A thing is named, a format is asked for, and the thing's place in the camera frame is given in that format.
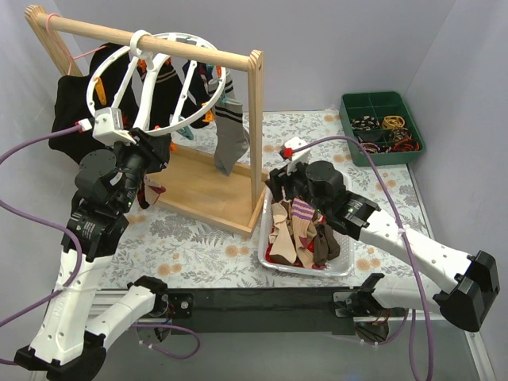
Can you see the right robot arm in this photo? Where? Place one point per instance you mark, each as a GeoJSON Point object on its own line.
{"type": "Point", "coordinates": [459, 286]}

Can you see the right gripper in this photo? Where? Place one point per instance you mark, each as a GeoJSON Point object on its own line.
{"type": "Point", "coordinates": [282, 184]}

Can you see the wooden clothes rack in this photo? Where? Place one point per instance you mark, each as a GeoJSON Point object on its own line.
{"type": "Point", "coordinates": [194, 188]}

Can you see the white round clip hanger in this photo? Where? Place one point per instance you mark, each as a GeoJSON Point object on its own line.
{"type": "Point", "coordinates": [148, 64]}

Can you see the black garment on hanger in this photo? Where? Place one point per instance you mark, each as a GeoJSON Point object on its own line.
{"type": "Point", "coordinates": [71, 104]}

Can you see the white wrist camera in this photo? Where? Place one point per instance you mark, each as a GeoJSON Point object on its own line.
{"type": "Point", "coordinates": [295, 151]}
{"type": "Point", "coordinates": [107, 127]}

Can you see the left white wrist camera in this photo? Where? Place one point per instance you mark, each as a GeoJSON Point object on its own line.
{"type": "Point", "coordinates": [107, 127]}

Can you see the black sock brown stripes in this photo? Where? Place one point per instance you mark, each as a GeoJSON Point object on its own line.
{"type": "Point", "coordinates": [165, 95]}

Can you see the brown sock in basket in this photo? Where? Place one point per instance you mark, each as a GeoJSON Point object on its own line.
{"type": "Point", "coordinates": [326, 247]}

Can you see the maroon beige purple striped sock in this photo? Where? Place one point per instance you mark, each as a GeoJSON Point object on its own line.
{"type": "Point", "coordinates": [152, 190]}

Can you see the beige sock in basket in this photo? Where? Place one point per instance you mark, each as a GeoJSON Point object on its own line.
{"type": "Point", "coordinates": [281, 235]}

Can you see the red yellow argyle sock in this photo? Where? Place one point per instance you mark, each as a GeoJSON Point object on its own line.
{"type": "Point", "coordinates": [141, 198]}

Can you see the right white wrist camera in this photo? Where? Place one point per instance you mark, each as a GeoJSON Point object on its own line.
{"type": "Point", "coordinates": [295, 151]}

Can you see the white plastic laundry basket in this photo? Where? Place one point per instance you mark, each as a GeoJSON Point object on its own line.
{"type": "Point", "coordinates": [338, 267]}

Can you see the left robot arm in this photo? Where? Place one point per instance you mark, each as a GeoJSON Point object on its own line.
{"type": "Point", "coordinates": [69, 345]}

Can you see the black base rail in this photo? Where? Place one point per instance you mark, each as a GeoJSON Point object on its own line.
{"type": "Point", "coordinates": [259, 310]}

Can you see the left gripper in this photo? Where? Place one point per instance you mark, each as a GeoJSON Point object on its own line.
{"type": "Point", "coordinates": [151, 144]}

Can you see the navy sock green toe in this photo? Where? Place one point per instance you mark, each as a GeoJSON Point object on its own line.
{"type": "Point", "coordinates": [198, 89]}

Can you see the floral table mat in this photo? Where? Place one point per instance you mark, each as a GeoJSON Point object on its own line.
{"type": "Point", "coordinates": [187, 253]}

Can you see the teal clothes clip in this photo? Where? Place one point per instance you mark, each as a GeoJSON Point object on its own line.
{"type": "Point", "coordinates": [186, 132]}

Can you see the red sock in basket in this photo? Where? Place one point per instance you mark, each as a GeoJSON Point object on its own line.
{"type": "Point", "coordinates": [293, 260]}

